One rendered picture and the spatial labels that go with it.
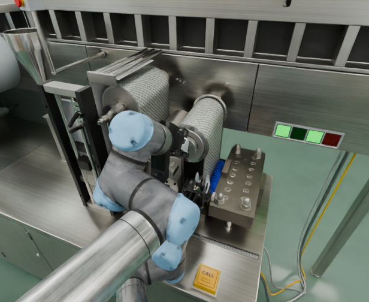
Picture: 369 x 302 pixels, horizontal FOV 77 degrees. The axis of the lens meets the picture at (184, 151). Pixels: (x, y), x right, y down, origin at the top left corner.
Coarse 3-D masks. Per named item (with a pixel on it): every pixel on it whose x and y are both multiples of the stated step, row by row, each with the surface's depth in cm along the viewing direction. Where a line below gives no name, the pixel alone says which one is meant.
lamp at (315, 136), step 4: (308, 132) 93; (312, 132) 92; (316, 132) 91; (320, 132) 91; (308, 136) 93; (312, 136) 93; (316, 136) 92; (320, 136) 92; (308, 140) 94; (312, 140) 94; (316, 140) 93
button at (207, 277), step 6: (198, 270) 76; (204, 270) 76; (210, 270) 76; (216, 270) 76; (198, 276) 74; (204, 276) 74; (210, 276) 74; (216, 276) 74; (198, 282) 73; (204, 282) 73; (210, 282) 73; (216, 282) 73; (204, 288) 72; (210, 288) 72
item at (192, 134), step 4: (184, 132) 74; (192, 132) 73; (192, 136) 74; (196, 136) 73; (196, 140) 74; (200, 140) 73; (200, 144) 74; (200, 148) 75; (196, 152) 77; (200, 152) 76; (192, 156) 78; (196, 156) 78
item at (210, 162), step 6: (216, 138) 90; (216, 144) 93; (210, 150) 84; (216, 150) 96; (210, 156) 87; (216, 156) 99; (204, 162) 80; (210, 162) 89; (216, 162) 103; (204, 168) 81; (210, 168) 92; (204, 174) 83; (210, 174) 95; (204, 180) 86
